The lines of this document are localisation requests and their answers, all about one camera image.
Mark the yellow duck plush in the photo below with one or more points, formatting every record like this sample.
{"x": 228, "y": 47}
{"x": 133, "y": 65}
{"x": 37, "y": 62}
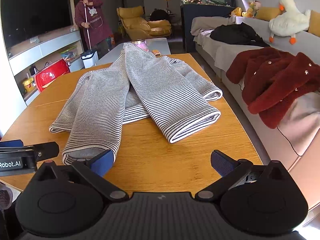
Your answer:
{"x": 248, "y": 10}

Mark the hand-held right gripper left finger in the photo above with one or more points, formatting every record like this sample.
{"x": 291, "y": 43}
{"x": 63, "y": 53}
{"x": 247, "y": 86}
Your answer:
{"x": 103, "y": 162}

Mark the glass jar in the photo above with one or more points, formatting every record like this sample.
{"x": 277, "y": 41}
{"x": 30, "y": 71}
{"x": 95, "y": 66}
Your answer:
{"x": 141, "y": 43}

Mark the red fleece coat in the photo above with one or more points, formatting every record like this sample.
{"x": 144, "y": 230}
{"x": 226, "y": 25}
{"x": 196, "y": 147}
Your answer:
{"x": 275, "y": 85}

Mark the small yellow plush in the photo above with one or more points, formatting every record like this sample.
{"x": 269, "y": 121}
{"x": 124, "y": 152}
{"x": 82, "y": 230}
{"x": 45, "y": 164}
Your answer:
{"x": 236, "y": 12}

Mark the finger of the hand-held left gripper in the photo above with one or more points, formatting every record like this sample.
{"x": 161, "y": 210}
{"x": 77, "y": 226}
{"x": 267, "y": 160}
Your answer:
{"x": 47, "y": 150}
{"x": 11, "y": 144}

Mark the pale pink cloth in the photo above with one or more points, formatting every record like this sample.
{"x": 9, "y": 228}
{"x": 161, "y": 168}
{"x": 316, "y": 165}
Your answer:
{"x": 300, "y": 120}

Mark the white television cabinet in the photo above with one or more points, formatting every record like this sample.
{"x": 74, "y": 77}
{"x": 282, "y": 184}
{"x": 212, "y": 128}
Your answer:
{"x": 50, "y": 46}

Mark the metal mop pole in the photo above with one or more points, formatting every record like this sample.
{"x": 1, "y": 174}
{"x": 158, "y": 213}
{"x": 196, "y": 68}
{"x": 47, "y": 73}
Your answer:
{"x": 86, "y": 32}

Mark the black television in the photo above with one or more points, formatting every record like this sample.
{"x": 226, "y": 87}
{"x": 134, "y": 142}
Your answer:
{"x": 35, "y": 12}

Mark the pink doll plush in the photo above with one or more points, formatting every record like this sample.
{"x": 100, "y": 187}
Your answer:
{"x": 257, "y": 6}

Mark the yellow cushion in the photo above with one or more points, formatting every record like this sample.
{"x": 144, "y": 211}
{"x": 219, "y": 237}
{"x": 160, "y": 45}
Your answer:
{"x": 315, "y": 22}
{"x": 266, "y": 13}

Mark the clear box with green lid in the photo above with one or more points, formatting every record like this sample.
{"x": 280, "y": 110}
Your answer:
{"x": 68, "y": 53}

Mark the white mop bucket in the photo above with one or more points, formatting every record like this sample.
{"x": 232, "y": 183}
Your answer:
{"x": 88, "y": 60}

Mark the black power adapter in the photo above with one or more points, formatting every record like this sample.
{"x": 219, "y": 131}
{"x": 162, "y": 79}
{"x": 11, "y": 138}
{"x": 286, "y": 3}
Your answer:
{"x": 33, "y": 70}

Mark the yellow armchair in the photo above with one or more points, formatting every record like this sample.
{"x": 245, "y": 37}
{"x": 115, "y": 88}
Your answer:
{"x": 135, "y": 22}

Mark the striped long-sleeve shirt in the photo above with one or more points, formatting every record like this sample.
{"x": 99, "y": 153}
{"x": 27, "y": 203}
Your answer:
{"x": 100, "y": 92}

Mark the white coffee table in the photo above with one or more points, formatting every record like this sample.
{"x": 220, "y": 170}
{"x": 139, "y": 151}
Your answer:
{"x": 160, "y": 45}

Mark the beige blanket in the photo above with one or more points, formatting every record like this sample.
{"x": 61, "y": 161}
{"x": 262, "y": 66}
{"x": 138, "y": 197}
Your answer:
{"x": 200, "y": 23}

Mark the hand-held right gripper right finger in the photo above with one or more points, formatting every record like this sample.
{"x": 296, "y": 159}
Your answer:
{"x": 221, "y": 162}

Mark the white goose plush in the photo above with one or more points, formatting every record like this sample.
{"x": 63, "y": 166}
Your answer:
{"x": 287, "y": 22}

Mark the red mini fridge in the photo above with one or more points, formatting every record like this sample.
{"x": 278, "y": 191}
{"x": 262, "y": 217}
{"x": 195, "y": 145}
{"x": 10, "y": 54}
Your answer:
{"x": 50, "y": 75}

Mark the yellow toy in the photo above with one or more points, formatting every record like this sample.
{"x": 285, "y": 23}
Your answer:
{"x": 27, "y": 83}

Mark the black jacket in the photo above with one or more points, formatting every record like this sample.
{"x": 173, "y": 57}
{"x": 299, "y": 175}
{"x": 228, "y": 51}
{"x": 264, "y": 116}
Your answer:
{"x": 237, "y": 35}

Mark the grey sofa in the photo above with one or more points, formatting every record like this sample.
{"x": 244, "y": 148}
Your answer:
{"x": 310, "y": 42}

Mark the orange plastic cup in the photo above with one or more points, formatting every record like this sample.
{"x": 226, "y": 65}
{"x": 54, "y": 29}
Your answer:
{"x": 156, "y": 52}

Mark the black fish tank cabinet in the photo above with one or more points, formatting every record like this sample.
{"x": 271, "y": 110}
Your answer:
{"x": 187, "y": 25}

